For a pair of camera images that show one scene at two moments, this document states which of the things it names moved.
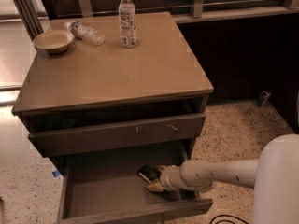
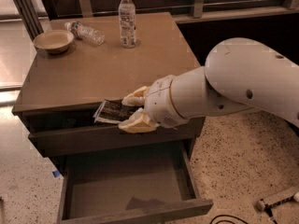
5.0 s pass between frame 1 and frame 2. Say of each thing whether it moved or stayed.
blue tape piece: stayed
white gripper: moved
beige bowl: stayed
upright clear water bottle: stayed
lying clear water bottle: stayed
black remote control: moved
